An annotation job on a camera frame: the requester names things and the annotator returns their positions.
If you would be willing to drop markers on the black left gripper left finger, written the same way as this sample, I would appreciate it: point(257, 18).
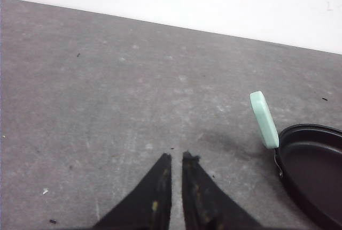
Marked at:
point(148, 205)

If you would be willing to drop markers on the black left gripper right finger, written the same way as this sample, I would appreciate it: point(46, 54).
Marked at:
point(205, 205)

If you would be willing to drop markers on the black pan with green handle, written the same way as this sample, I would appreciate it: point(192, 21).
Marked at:
point(308, 160)

